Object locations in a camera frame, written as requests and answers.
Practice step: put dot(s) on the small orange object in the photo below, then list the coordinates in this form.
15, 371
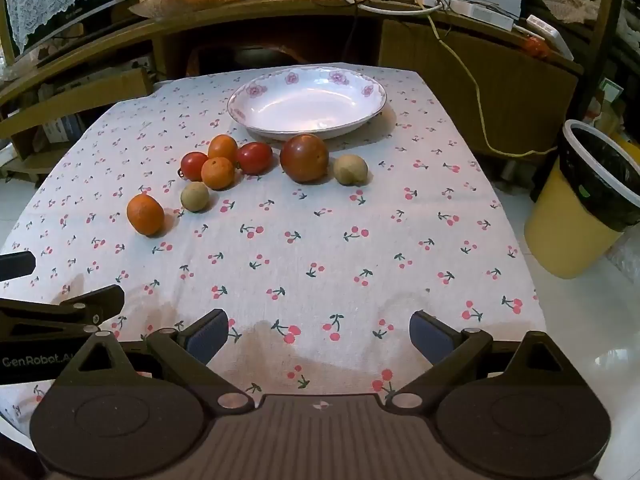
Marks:
536, 47

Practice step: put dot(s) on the small brown round fruit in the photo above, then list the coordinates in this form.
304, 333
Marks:
351, 170
194, 197

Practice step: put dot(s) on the small red tomato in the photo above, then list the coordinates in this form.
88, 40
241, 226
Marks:
256, 158
192, 164

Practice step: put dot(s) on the black bin liner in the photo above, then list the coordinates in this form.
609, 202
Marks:
600, 180

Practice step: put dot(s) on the white adapter box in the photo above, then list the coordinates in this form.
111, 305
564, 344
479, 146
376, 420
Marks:
480, 12

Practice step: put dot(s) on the white floral plate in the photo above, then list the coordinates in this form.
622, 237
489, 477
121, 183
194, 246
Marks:
310, 105

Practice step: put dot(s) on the large orange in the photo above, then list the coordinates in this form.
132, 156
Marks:
145, 215

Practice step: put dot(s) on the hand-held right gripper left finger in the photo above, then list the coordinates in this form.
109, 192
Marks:
207, 337

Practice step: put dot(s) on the white power strip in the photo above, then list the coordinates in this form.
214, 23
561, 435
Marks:
547, 35

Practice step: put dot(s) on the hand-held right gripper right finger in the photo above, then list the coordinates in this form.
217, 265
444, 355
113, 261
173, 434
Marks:
430, 340

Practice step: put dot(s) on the wooden cabinet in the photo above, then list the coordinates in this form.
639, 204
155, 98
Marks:
410, 45

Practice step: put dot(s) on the cherry print tablecloth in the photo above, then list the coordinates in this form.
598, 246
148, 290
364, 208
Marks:
325, 220

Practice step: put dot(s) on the yellow trash bin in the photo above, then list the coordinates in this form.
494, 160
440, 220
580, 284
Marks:
560, 230

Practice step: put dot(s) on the large dark red tomato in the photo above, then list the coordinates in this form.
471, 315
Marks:
304, 158

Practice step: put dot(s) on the small mandarin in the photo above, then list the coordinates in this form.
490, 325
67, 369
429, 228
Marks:
218, 173
223, 146

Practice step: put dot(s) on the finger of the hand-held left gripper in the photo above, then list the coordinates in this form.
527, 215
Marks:
17, 266
100, 300

